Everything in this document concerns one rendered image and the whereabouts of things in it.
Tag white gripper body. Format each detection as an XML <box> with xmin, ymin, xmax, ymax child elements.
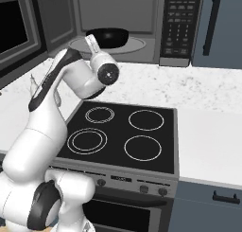
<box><xmin>83</xmin><ymin>34</ymin><xmax>98</xmax><ymax>48</ymax></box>

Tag black bowl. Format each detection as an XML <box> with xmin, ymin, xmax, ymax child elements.
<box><xmin>85</xmin><ymin>27</ymin><xmax>130</xmax><ymax>50</ymax></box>

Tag grey microwave turntable plate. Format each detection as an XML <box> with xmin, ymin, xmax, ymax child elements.
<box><xmin>68</xmin><ymin>35</ymin><xmax>147</xmax><ymax>56</ymax></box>

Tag microwave door with dark window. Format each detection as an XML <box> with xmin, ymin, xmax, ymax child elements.
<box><xmin>0</xmin><ymin>0</ymin><xmax>49</xmax><ymax>89</ymax></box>

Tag grey microwave oven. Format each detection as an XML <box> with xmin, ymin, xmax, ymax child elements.
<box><xmin>31</xmin><ymin>0</ymin><xmax>203</xmax><ymax>68</ymax></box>

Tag blue-grey cupboard door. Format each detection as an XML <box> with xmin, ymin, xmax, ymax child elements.
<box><xmin>191</xmin><ymin>0</ymin><xmax>242</xmax><ymax>70</ymax></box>

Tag oven door with dark window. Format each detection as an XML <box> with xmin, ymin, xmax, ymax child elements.
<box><xmin>81</xmin><ymin>191</ymin><xmax>175</xmax><ymax>232</ymax></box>

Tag black and steel stove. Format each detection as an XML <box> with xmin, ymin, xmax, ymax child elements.
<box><xmin>46</xmin><ymin>99</ymin><xmax>181</xmax><ymax>232</ymax></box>

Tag blue-grey drawer front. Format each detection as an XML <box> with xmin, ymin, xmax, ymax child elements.
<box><xmin>167</xmin><ymin>179</ymin><xmax>242</xmax><ymax>232</ymax></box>

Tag long black cupboard handle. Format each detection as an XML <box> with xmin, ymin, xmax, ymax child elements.
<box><xmin>201</xmin><ymin>0</ymin><xmax>223</xmax><ymax>57</ymax></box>

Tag dark oven door handle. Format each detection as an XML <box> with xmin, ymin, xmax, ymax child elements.
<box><xmin>93</xmin><ymin>187</ymin><xmax>168</xmax><ymax>208</ymax></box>

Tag short black drawer handle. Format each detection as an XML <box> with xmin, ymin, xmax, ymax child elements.
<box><xmin>212</xmin><ymin>189</ymin><xmax>241</xmax><ymax>205</ymax></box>

